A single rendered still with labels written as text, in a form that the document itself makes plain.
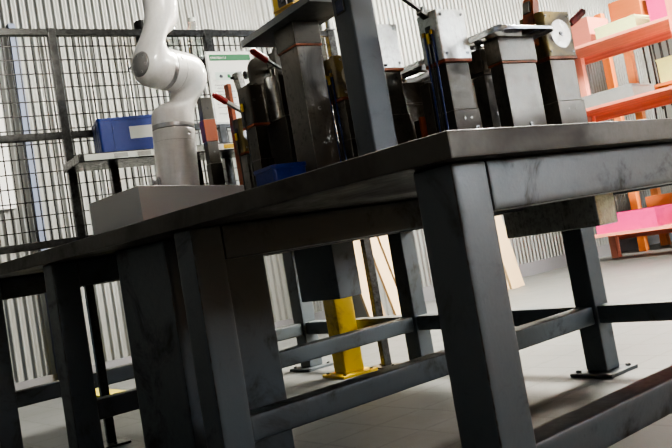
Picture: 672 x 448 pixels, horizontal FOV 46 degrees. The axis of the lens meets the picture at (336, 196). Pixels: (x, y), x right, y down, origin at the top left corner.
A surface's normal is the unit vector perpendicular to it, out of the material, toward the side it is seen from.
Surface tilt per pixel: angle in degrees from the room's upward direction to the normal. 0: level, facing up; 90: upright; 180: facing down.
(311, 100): 90
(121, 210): 90
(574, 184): 90
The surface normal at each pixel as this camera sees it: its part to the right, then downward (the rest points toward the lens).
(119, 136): 0.39, -0.12
